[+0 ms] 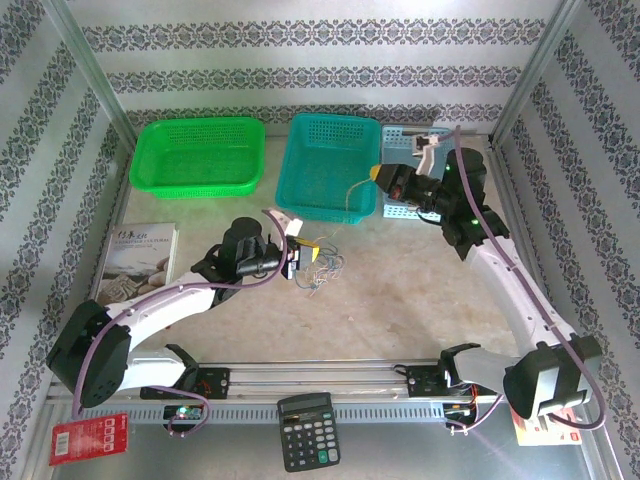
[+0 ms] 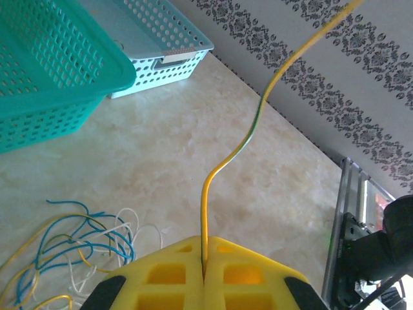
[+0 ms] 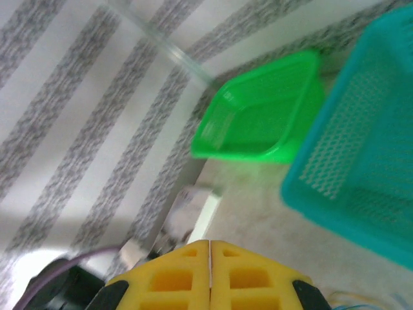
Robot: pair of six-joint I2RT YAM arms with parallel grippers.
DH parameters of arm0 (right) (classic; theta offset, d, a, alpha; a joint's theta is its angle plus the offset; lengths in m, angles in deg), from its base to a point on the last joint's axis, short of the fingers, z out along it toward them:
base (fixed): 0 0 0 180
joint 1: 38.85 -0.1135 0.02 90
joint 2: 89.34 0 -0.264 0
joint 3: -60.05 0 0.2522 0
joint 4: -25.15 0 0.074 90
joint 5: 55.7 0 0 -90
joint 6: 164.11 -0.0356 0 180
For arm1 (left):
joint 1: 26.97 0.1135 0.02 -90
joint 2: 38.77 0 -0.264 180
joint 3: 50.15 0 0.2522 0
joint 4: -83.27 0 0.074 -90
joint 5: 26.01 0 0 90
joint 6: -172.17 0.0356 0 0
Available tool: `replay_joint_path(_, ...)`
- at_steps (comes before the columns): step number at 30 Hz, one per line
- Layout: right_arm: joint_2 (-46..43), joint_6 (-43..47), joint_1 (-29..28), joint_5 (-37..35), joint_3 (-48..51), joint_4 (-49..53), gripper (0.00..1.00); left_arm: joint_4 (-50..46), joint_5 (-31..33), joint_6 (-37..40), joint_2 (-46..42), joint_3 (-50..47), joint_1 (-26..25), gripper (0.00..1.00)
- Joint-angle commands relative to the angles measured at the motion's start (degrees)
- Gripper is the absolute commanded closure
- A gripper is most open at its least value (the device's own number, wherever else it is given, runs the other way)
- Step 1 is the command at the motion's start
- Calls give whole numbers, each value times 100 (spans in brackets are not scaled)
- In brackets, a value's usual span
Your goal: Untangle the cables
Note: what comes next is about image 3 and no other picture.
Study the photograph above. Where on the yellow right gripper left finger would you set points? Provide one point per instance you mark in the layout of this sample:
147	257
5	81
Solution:
167	284

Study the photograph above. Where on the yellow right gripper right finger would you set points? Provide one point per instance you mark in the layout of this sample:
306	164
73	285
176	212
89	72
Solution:
251	284

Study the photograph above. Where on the green plastic basket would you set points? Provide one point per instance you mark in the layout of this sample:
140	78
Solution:
258	122

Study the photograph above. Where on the grey cover book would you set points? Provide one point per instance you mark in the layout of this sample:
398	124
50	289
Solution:
206	213

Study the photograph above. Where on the teal plastic basket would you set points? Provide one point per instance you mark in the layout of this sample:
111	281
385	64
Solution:
355	145

